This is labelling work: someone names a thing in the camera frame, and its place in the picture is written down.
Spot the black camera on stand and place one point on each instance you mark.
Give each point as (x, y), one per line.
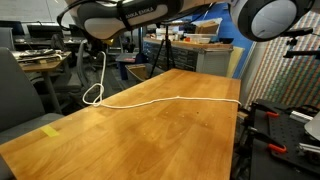
(295, 32)

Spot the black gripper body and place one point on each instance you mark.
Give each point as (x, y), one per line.
(96, 45)

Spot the cluttered wooden desk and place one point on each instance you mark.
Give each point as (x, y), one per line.
(46, 66)

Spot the black office chair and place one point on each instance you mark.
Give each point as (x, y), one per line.
(116, 48)

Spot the beige leaning board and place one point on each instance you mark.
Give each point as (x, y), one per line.
(235, 60)

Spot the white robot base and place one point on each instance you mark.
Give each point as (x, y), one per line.
(315, 128)

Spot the cardboard box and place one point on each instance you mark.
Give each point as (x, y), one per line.
(207, 27)

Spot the black tripod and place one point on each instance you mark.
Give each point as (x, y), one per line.
(166, 50)

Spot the grey bin with cardboard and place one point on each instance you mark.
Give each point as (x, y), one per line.
(136, 70)

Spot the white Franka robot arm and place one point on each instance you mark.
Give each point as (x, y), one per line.
(266, 16)

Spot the multicolour patterned panel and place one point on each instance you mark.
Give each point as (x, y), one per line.
(293, 83)

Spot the white diagonal rail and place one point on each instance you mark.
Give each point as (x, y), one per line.
(248, 60)

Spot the grey mesh office chair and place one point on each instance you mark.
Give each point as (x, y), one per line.
(81, 66)

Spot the silver aluminium extrusion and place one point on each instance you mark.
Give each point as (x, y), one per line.
(300, 117)

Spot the yellow tape strip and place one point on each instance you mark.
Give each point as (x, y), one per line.
(50, 131)

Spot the grey padded office chair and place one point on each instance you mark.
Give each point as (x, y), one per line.
(16, 100)

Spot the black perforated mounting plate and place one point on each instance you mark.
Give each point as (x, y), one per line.
(286, 130)

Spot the green extrusion piece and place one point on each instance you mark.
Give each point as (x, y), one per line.
(310, 149)

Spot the grey drawer workbench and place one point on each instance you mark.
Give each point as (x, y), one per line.
(213, 61)

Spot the dark office chair with jacket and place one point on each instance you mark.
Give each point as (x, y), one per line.
(57, 42)

